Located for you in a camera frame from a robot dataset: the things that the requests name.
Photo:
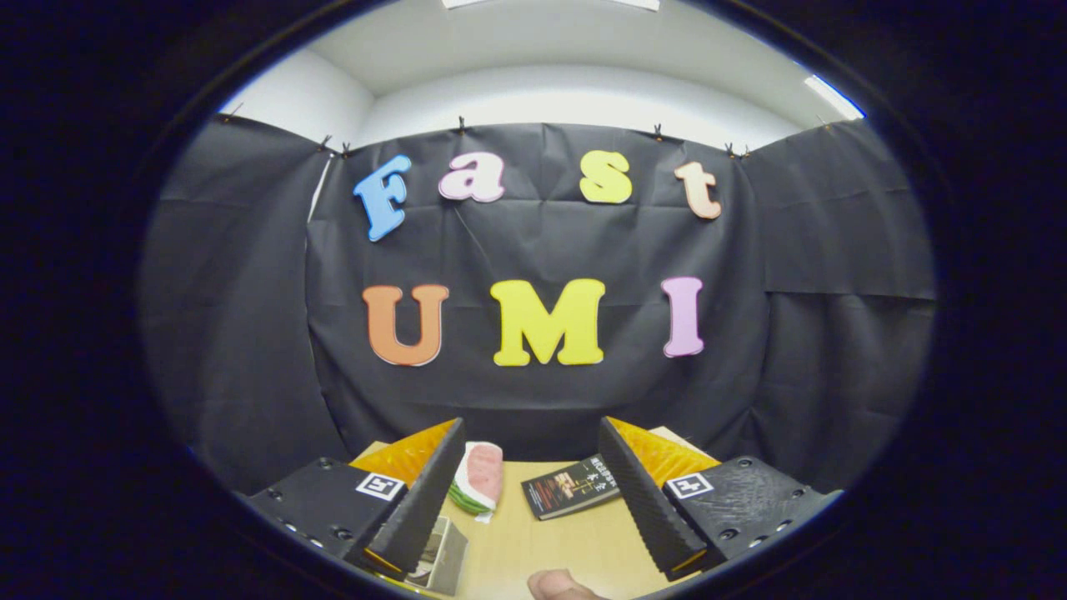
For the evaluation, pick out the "small ceiling light panel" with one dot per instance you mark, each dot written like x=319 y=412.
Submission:
x=834 y=96

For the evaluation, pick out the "long ceiling light panel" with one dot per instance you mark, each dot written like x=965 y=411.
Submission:
x=550 y=2

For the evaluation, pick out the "foldable fabric storage box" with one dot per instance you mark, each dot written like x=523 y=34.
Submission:
x=446 y=554

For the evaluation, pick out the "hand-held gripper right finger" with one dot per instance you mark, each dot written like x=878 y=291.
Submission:
x=642 y=504

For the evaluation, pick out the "black cover book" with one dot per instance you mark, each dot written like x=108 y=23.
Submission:
x=571 y=487

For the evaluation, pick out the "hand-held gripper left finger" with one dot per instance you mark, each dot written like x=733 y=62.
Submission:
x=421 y=508

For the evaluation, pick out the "watermelon slice plush toy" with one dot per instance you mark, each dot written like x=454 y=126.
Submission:
x=482 y=475

